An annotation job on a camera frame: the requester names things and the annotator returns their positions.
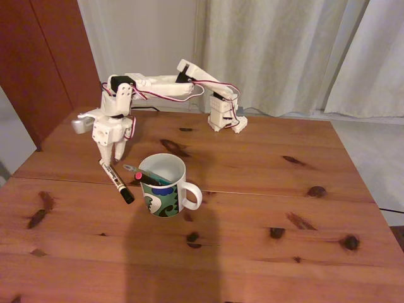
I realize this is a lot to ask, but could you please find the narrow white curtain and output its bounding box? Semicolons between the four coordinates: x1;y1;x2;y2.
324;0;404;119

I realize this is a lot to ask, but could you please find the white marker with black cap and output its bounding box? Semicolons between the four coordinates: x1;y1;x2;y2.
98;158;136;205

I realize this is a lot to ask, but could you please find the wide white curtain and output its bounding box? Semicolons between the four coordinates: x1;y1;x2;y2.
189;0;372;118

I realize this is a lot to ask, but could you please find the black pen with red ends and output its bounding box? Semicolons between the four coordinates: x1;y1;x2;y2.
134;172;162;187

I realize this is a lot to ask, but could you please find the teal mechanical pencil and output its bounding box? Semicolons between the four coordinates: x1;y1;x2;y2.
122;163;173;187

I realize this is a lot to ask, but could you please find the brown wooden cabinet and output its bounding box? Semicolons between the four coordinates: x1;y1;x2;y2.
0;0;107;152

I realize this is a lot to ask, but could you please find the silver camera box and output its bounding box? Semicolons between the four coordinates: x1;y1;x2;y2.
71;114;96;134

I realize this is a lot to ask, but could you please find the white mug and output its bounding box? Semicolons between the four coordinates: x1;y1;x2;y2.
138;153;203;218

